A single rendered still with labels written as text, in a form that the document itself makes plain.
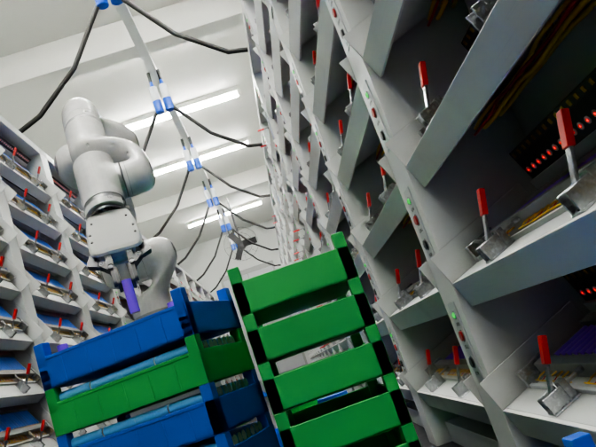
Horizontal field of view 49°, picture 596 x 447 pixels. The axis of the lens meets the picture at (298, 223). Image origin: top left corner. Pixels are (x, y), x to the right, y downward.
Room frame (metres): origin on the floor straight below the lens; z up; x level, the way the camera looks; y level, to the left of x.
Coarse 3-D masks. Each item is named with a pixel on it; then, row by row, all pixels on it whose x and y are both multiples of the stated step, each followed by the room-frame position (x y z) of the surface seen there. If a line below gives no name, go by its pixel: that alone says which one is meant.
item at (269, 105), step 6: (258, 54) 2.50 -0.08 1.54; (264, 72) 2.61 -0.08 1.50; (264, 78) 2.68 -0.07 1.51; (264, 84) 2.75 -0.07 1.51; (264, 90) 2.83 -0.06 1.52; (264, 96) 2.94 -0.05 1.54; (270, 96) 2.82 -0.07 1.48; (264, 102) 3.11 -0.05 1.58; (270, 102) 2.91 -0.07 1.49; (264, 108) 3.10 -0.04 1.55; (270, 108) 2.99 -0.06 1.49; (270, 114) 3.08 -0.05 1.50
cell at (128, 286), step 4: (124, 280) 1.17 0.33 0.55; (128, 280) 1.17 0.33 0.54; (124, 284) 1.17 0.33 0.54; (128, 284) 1.17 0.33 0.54; (132, 284) 1.18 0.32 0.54; (124, 288) 1.17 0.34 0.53; (128, 288) 1.17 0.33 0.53; (132, 288) 1.17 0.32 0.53; (124, 292) 1.17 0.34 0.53; (128, 292) 1.17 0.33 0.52; (132, 292) 1.17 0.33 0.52; (128, 296) 1.17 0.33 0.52; (132, 296) 1.17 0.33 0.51; (136, 296) 1.17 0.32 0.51; (128, 300) 1.17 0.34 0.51; (132, 300) 1.17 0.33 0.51; (136, 300) 1.17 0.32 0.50; (128, 304) 1.17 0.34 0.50; (132, 304) 1.17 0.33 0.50; (136, 304) 1.17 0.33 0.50; (132, 308) 1.17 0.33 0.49; (136, 308) 1.17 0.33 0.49; (132, 312) 1.17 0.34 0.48; (136, 312) 1.18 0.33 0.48
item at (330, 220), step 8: (328, 176) 1.80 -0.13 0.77; (336, 192) 1.84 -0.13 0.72; (328, 200) 2.25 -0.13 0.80; (336, 200) 1.91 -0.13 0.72; (328, 208) 2.25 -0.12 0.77; (336, 208) 1.99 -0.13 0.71; (328, 216) 2.18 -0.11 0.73; (336, 216) 2.08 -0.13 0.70; (344, 216) 2.38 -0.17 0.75; (328, 224) 2.29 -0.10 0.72; (336, 224) 2.17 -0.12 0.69; (328, 232) 2.40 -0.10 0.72
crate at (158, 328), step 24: (168, 312) 1.05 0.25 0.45; (192, 312) 1.06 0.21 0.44; (216, 312) 1.15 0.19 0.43; (96, 336) 1.09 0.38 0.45; (120, 336) 1.08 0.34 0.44; (144, 336) 1.07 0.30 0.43; (168, 336) 1.06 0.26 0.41; (216, 336) 1.24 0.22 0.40; (48, 360) 1.11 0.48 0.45; (72, 360) 1.10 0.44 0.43; (96, 360) 1.09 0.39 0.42; (120, 360) 1.08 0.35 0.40; (144, 360) 1.21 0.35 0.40; (48, 384) 1.12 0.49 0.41; (72, 384) 1.18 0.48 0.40
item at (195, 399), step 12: (228, 384) 1.14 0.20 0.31; (240, 384) 1.18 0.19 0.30; (192, 396) 1.06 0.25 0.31; (168, 408) 1.08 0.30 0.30; (180, 408) 1.07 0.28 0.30; (132, 420) 1.09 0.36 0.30; (144, 420) 1.09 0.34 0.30; (96, 432) 1.11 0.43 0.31; (108, 432) 1.10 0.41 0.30; (72, 444) 1.12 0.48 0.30
